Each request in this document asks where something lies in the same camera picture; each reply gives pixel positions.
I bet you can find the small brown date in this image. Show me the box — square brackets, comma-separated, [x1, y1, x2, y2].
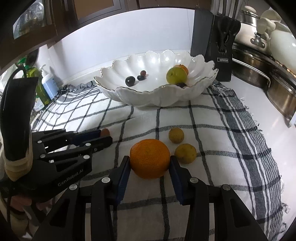
[100, 128, 110, 137]

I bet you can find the yellow-brown longan fruit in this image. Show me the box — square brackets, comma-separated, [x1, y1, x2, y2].
[169, 128, 185, 144]
[174, 144, 197, 164]

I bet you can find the white pot with lid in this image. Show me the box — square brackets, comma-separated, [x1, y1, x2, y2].
[234, 6, 269, 53]

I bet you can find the green apple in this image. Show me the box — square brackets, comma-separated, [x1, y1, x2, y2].
[166, 67, 188, 85]

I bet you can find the large dark plum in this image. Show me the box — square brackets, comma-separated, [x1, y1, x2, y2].
[125, 76, 135, 87]

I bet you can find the person left hand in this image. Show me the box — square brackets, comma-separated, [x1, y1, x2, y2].
[10, 196, 53, 211]

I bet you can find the small dark grape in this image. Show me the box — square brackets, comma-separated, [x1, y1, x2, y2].
[137, 75, 145, 81]

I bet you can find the stainless steel pot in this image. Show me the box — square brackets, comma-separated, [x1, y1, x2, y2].
[266, 71, 295, 120]
[232, 43, 272, 89]

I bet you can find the white scalloped ceramic bowl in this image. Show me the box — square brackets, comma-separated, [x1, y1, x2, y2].
[94, 50, 218, 108]

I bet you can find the black knife block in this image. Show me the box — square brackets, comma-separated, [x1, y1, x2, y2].
[190, 9, 241, 82]

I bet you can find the orange mandarin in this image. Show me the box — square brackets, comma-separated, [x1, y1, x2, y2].
[175, 64, 189, 75]
[129, 139, 170, 179]

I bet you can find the green dish soap bottle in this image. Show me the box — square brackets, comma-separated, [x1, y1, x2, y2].
[17, 56, 51, 109]

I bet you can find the cream ceramic teapot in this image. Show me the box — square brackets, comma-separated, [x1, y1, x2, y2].
[256, 9, 296, 75]

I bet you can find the blue pump soap bottle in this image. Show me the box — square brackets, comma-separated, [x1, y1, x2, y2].
[40, 64, 59, 100]

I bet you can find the red grape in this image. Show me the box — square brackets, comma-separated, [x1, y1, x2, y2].
[140, 70, 147, 76]

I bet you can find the black white checked cloth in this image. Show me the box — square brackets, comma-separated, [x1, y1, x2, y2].
[33, 81, 284, 240]

